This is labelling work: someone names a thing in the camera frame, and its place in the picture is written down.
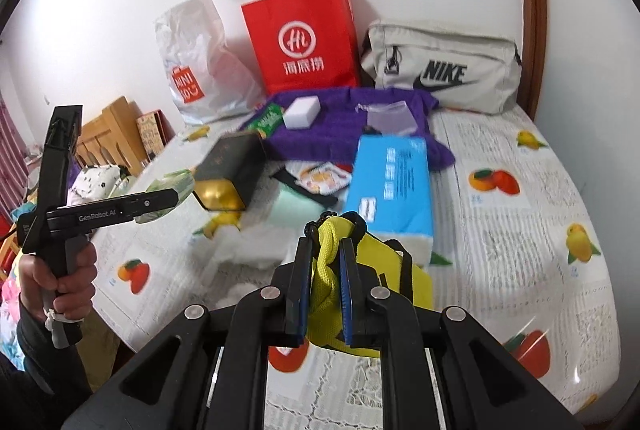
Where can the person's left hand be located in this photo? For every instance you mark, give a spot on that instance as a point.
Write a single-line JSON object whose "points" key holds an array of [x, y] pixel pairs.
{"points": [[77, 295]]}

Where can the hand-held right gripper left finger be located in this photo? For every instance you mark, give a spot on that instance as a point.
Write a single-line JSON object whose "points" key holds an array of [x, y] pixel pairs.
{"points": [[300, 295]]}

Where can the person's left forearm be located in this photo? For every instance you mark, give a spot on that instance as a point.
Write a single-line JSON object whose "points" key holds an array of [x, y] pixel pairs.
{"points": [[45, 362]]}

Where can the pale green patterned cloth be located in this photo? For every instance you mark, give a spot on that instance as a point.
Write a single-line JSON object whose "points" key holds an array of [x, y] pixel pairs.
{"points": [[167, 182]]}

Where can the fruit print tablecloth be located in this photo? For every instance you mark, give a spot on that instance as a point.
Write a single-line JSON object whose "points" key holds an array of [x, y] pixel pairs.
{"points": [[500, 235]]}

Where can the pink striped curtain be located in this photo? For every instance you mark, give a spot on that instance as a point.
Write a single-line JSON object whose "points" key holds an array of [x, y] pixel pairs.
{"points": [[11, 150]]}

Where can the white fluffy cloth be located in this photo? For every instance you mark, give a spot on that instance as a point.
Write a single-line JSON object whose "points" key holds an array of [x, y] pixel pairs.
{"points": [[250, 247]]}

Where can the fruit print pouch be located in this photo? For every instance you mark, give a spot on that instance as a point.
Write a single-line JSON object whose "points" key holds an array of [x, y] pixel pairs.
{"points": [[322, 180]]}

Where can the yellow mesh pouch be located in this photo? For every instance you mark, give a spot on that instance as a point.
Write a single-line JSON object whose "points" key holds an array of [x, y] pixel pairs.
{"points": [[380, 290]]}

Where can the white dotted pillow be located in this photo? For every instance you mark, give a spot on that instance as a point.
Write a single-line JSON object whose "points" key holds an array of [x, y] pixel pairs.
{"points": [[97, 182]]}

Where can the green wipes packet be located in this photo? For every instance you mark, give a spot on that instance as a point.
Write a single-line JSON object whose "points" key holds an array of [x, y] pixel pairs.
{"points": [[265, 120]]}

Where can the blue tissue pack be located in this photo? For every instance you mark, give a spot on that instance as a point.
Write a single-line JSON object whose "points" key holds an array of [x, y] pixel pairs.
{"points": [[390, 190]]}

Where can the white sponge block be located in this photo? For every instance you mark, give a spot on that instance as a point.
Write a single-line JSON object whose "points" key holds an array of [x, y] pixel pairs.
{"points": [[302, 113]]}

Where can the pile of colourful clothes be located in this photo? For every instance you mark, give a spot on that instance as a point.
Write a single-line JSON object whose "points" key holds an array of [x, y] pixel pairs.
{"points": [[10, 310]]}

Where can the white plastic shopping bag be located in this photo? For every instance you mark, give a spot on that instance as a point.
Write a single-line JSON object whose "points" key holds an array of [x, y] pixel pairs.
{"points": [[205, 60]]}

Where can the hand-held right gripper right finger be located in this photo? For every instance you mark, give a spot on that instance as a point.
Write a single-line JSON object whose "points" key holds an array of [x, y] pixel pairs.
{"points": [[346, 297]]}

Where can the purple towel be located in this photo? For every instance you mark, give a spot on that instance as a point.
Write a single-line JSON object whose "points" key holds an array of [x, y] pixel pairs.
{"points": [[330, 135]]}

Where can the grey waist bag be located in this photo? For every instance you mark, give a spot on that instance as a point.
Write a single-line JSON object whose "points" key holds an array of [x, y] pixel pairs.
{"points": [[440, 60]]}

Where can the wooden bed headboard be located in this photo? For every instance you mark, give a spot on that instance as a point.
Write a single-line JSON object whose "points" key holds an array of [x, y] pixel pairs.
{"points": [[110, 130]]}

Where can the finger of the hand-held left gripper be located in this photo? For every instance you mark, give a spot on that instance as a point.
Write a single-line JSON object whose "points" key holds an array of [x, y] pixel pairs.
{"points": [[152, 205]]}

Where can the mint green folded cloth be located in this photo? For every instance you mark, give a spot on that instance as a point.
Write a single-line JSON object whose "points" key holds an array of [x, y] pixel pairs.
{"points": [[296, 201]]}

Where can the dark tea tin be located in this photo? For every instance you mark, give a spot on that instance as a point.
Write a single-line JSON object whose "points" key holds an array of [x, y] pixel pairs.
{"points": [[230, 165]]}

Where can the red paper bag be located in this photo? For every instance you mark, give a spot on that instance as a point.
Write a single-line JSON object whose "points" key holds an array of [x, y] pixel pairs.
{"points": [[300, 40]]}

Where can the brown wooden door frame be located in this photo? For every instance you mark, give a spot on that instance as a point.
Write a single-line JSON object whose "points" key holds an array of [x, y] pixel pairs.
{"points": [[530, 10]]}

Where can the clear plastic pouch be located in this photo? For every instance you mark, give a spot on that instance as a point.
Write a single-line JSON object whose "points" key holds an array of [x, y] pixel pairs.
{"points": [[391, 120]]}

